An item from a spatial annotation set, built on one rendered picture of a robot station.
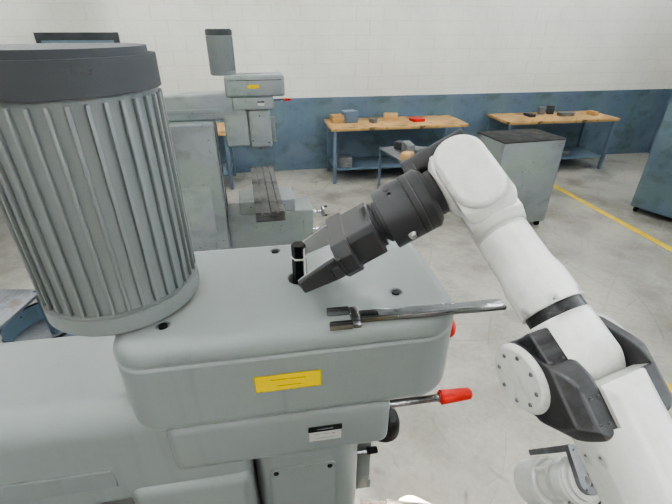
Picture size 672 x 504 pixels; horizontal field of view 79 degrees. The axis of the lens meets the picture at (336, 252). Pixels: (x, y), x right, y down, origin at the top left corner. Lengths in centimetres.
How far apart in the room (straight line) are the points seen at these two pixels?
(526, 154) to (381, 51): 318
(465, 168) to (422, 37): 698
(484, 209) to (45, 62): 46
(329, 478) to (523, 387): 44
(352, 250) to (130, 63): 32
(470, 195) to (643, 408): 27
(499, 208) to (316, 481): 57
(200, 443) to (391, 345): 32
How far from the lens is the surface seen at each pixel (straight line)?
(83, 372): 76
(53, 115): 48
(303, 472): 80
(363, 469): 97
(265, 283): 62
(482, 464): 280
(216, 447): 69
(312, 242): 64
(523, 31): 823
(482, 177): 52
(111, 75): 49
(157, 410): 62
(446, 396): 71
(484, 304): 59
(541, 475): 75
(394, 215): 53
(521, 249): 51
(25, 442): 75
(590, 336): 49
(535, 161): 531
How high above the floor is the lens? 223
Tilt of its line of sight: 29 degrees down
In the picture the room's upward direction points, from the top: straight up
